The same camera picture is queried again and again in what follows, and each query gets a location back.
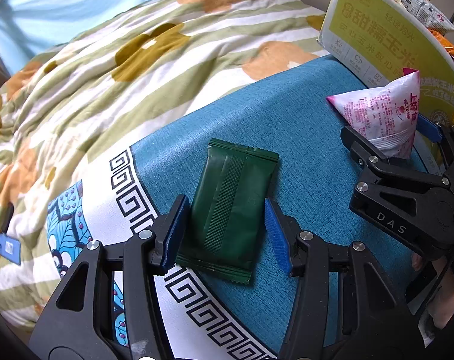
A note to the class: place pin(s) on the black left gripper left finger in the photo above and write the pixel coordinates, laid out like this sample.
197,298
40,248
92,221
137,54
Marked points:
77,322

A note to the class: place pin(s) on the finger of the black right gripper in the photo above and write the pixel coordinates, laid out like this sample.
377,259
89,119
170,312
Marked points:
366,155
441,135

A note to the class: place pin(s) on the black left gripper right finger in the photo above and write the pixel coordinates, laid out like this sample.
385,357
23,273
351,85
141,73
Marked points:
345,306

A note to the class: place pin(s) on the pink white triangular snack packet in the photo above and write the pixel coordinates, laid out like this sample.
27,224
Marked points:
386,116

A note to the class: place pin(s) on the dark green snack packet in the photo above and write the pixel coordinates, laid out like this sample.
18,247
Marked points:
227,210

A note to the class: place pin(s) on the right hand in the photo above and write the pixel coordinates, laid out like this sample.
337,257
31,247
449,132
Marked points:
441,308

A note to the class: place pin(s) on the orange yellow snack packet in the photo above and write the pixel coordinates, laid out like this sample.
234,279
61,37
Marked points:
446,44

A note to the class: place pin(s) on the blue patterned table cloth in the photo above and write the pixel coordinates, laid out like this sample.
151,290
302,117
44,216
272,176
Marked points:
206,317

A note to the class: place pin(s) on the blue tag on quilt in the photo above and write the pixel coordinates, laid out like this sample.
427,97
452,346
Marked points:
10,248

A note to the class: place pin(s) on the yellow-green cardboard box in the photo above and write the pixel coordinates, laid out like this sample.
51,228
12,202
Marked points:
378,39

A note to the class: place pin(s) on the silver white snack packet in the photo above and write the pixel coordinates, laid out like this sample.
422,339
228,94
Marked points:
429,15

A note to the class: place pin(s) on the floral striped quilt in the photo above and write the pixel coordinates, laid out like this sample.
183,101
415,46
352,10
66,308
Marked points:
113,85

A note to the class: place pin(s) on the light blue window cloth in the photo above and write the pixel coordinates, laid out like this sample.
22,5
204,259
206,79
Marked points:
30,27

